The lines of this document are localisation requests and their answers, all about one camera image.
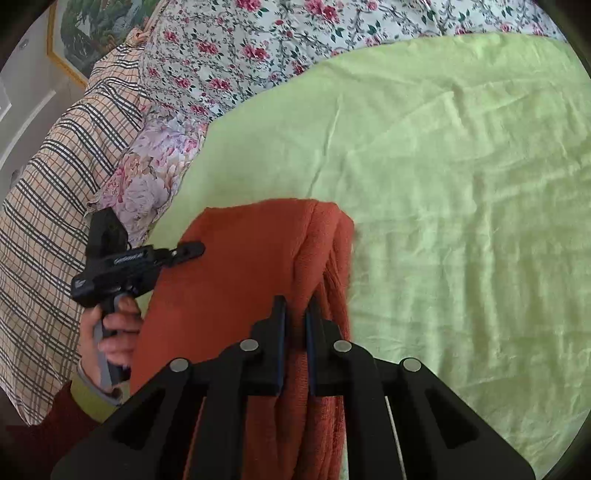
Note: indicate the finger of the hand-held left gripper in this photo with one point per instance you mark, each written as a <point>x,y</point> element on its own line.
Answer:
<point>189,251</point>

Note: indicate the orange knit sweater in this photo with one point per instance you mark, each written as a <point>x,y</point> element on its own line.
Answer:
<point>240,258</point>

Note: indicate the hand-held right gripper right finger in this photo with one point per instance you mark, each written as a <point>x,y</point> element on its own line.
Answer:
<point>311,350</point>

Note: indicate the red rose floral quilt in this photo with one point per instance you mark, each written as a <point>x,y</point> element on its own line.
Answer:
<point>240,41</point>

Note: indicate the light green bed sheet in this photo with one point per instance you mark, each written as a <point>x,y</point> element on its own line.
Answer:
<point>461,184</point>

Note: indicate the plaid checked blanket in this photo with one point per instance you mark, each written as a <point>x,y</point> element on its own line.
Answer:
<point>46,184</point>

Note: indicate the pale pink floral pillow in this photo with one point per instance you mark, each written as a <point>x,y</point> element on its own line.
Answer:
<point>147,166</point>

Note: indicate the person's left hand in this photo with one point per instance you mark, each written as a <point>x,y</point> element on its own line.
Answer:
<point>121,344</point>

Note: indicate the yellow framed wall picture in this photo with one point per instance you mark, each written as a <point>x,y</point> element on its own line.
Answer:
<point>92,27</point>

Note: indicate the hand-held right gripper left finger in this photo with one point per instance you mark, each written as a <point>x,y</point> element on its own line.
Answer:
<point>280,350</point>

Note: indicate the person's left forearm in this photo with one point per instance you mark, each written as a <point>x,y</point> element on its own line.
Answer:
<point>69,415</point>

